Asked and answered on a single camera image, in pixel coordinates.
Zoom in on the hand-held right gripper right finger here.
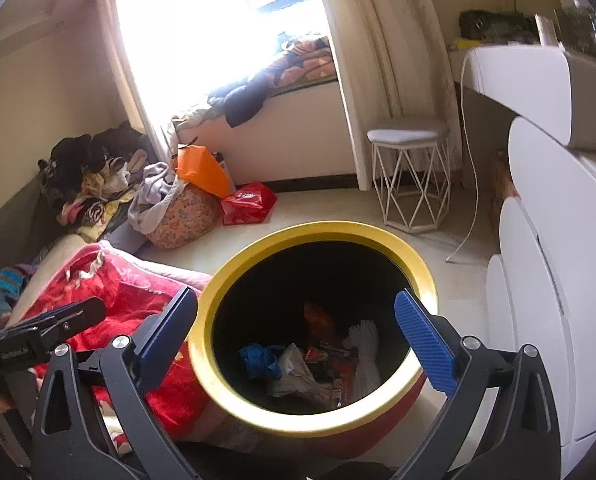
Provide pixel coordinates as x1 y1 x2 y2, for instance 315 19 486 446
393 287 563 480

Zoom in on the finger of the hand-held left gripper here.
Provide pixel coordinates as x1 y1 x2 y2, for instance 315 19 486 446
5 296 108 347

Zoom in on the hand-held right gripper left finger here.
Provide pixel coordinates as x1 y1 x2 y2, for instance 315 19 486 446
30 285 201 480

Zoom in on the white foam fruit net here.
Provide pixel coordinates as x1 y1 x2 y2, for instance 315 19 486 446
342 319 383 403

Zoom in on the red snack wrapper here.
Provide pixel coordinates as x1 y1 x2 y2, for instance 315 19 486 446
305 342 359 408

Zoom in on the yellow rimmed round bin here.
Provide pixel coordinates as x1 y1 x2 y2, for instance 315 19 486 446
187 221 439 461

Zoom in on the white printed plastic package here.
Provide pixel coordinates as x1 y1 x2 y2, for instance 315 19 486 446
268 342 329 406

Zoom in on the pink blanket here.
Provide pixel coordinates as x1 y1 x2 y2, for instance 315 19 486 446
98 240 214 293

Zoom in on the red floral blanket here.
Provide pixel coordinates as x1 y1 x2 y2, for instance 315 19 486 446
20 245 214 441

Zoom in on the beige bed mattress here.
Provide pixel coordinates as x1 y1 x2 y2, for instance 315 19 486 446
8 232 86 321

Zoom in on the blue and pink cloth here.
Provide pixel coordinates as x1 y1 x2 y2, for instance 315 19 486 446
0 262 34 326

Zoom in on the floral fabric bag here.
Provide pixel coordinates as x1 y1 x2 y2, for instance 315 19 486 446
145 182 221 249

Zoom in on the pale grey garment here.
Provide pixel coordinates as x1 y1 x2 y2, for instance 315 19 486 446
128 161 179 233

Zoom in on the pile of clothes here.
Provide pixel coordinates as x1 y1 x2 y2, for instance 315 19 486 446
38 121 151 243

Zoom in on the red printed shopping bag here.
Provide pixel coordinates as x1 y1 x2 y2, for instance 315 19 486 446
221 182 278 226

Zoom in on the white scalloped drawer cabinet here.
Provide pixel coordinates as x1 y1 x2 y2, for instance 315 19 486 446
485 115 596 456

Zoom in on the orange paper bag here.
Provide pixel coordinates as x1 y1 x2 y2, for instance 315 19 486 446
176 144 231 200

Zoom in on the pale crumpled garment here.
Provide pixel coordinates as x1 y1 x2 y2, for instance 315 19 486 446
170 102 219 133

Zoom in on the narrow cream curtain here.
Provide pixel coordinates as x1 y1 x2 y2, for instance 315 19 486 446
95 0 179 161

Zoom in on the white window seat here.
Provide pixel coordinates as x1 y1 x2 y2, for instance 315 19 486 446
175 77 359 193

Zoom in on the dark blue jacket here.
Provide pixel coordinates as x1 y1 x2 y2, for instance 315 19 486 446
208 72 271 128

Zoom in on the white vanity desk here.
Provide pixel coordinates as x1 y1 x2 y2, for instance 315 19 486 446
448 45 596 151

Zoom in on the wide cream curtain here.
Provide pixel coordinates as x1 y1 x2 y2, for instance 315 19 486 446
308 0 461 191

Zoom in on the orange patterned blanket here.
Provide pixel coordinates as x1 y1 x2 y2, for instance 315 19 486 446
258 32 338 88

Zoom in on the dark olive bag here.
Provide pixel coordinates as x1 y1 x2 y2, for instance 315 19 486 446
459 10 541 43

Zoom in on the white bottle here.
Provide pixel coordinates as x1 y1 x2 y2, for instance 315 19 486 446
535 14 559 46

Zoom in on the clear cosmetics organizer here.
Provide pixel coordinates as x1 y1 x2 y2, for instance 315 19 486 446
553 5 596 63

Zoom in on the white cable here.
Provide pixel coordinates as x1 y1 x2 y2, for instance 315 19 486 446
445 50 481 264

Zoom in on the white wire stool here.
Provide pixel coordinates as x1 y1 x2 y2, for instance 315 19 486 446
367 115 451 235

